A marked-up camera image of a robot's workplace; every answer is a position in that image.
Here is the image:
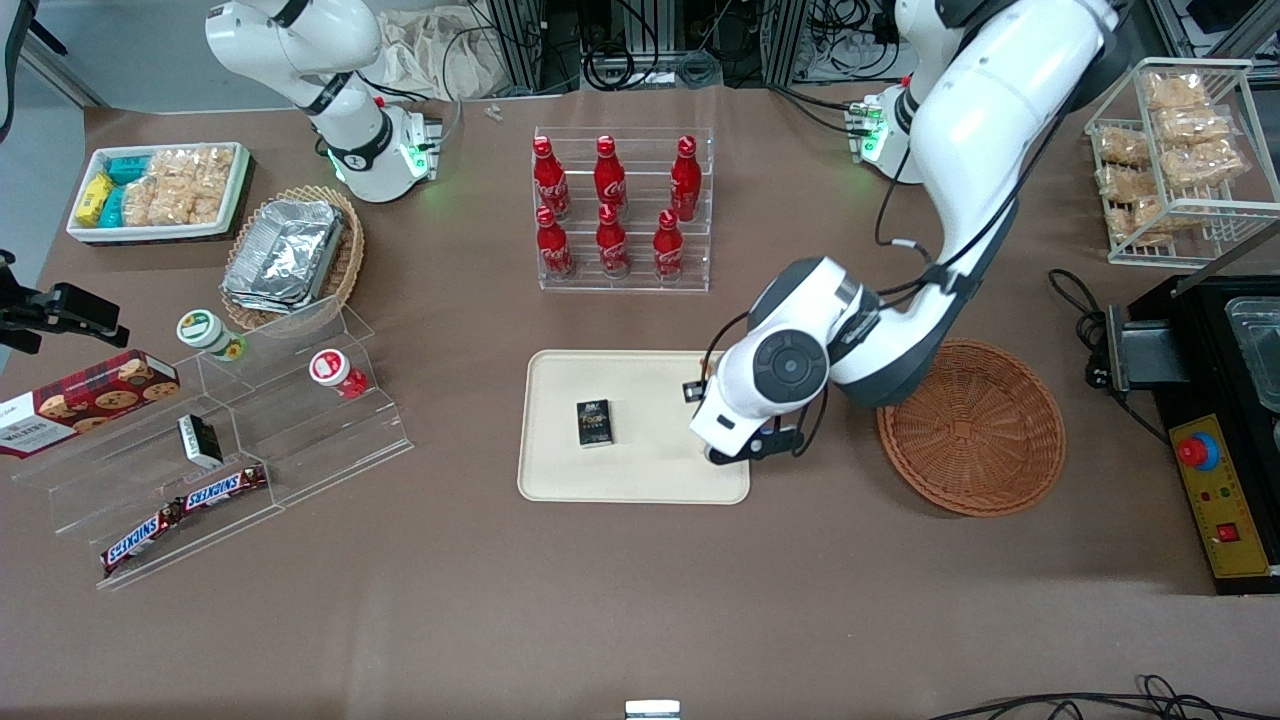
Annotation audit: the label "red-lid yogurt cup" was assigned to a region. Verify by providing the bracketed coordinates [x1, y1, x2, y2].
[308, 348, 370, 401]

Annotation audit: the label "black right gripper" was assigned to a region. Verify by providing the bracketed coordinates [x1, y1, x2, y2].
[0, 250, 132, 357]

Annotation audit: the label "oval wicker basket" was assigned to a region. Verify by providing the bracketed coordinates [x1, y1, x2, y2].
[220, 185, 366, 332]

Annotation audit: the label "yellow snack packet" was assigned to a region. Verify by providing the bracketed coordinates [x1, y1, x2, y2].
[75, 172, 114, 227]

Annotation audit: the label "Snickers chocolate bar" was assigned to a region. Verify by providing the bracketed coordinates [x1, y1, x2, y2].
[180, 464, 269, 514]
[100, 498, 191, 577]

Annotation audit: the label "white rectangular snack bin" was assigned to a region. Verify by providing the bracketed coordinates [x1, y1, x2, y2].
[67, 142, 251, 245]

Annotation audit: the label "round brown wicker basket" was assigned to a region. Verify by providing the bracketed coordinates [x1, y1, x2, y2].
[877, 338, 1067, 518]

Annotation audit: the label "clear plastic container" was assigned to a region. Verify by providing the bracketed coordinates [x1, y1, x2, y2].
[1224, 295, 1280, 388]

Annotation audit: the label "clear acrylic step shelf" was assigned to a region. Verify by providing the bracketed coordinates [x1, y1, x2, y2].
[10, 295, 416, 591]

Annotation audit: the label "cream plastic tray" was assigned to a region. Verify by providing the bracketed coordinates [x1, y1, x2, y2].
[517, 349, 751, 505]

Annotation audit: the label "clear acrylic bottle rack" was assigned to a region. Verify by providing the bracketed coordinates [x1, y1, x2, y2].
[533, 127, 716, 293]

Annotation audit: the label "green-lid yogurt cup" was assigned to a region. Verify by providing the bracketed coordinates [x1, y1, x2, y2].
[177, 310, 247, 363]

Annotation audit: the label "red tartan cookie box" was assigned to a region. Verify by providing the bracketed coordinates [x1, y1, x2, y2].
[0, 350, 182, 460]

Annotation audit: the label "stack of foil trays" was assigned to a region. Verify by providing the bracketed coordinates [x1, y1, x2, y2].
[222, 198, 347, 314]

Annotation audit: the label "black machine with yellow panel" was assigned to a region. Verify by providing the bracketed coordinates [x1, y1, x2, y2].
[1105, 225, 1280, 597]

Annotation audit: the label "bag of fried snacks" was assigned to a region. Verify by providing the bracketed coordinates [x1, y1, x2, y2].
[1094, 127, 1152, 167]
[1097, 164, 1162, 202]
[1144, 72, 1208, 111]
[1108, 198, 1173, 247]
[1163, 140, 1247, 188]
[1155, 107, 1232, 147]

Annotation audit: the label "beige cloth bag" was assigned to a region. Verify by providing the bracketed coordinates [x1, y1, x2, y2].
[378, 10, 513, 102]

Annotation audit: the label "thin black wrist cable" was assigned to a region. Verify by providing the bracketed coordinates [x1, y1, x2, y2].
[682, 308, 756, 405]

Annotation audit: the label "clear bag of rice crackers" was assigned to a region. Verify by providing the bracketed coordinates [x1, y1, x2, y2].
[120, 147, 237, 227]

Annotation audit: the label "black floor cables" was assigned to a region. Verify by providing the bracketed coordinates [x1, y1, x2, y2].
[928, 674, 1280, 720]

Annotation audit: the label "red cola bottle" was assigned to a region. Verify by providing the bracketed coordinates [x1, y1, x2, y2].
[670, 135, 703, 223]
[653, 209, 686, 283]
[594, 135, 628, 213]
[536, 206, 576, 281]
[596, 204, 631, 278]
[533, 137, 571, 221]

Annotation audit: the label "black power cable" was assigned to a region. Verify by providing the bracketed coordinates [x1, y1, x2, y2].
[1048, 268, 1171, 446]

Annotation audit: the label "white wire rack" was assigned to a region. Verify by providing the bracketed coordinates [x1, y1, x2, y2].
[1085, 58, 1280, 269]

